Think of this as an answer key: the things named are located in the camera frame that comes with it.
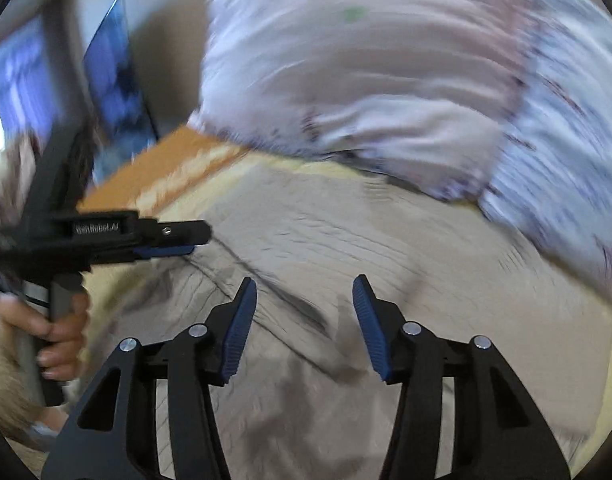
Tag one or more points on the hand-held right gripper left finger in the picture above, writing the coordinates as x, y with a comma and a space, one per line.
238, 335

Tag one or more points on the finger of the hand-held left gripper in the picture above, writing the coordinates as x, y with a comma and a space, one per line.
165, 252
175, 232

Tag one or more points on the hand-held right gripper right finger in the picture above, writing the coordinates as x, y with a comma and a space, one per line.
373, 330

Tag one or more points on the person's left hand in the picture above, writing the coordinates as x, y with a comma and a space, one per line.
65, 345

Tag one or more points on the flat screen television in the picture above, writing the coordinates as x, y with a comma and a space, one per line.
118, 90

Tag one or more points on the bright window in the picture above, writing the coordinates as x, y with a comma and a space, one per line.
15, 85

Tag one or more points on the yellow patterned bedspread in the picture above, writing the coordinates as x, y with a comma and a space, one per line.
581, 340

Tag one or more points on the pink tree print pillow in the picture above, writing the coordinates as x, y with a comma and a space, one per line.
366, 70
566, 135

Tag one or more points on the wooden bed frame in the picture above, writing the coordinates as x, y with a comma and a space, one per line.
155, 170

